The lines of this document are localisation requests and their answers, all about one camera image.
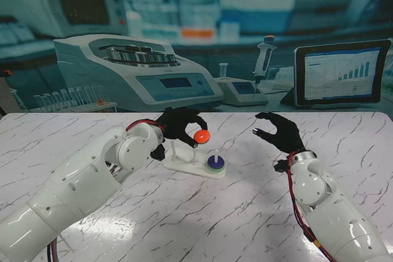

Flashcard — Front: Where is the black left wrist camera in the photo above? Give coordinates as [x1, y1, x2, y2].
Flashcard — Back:
[149, 144, 166, 161]

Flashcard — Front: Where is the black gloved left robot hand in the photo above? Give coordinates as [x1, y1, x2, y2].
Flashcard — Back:
[155, 107, 209, 148]

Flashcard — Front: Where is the small orange ring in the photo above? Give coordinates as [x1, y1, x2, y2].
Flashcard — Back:
[193, 129, 211, 145]

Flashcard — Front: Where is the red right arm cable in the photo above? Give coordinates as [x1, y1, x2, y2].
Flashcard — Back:
[285, 151, 338, 262]

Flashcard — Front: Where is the white Hanoi tower base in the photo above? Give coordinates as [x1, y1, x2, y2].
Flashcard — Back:
[163, 141, 228, 180]

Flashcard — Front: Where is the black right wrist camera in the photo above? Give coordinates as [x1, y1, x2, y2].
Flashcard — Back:
[273, 160, 289, 173]

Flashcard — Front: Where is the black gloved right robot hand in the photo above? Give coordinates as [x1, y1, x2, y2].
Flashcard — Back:
[252, 112, 305, 155]

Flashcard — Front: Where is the printed laboratory backdrop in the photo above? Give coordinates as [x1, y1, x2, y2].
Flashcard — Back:
[0, 0, 393, 114]

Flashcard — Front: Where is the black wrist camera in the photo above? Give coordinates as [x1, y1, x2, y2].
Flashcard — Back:
[273, 160, 289, 173]
[149, 144, 166, 161]

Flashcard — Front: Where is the medium purple ring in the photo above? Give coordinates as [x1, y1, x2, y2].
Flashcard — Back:
[207, 155, 225, 169]

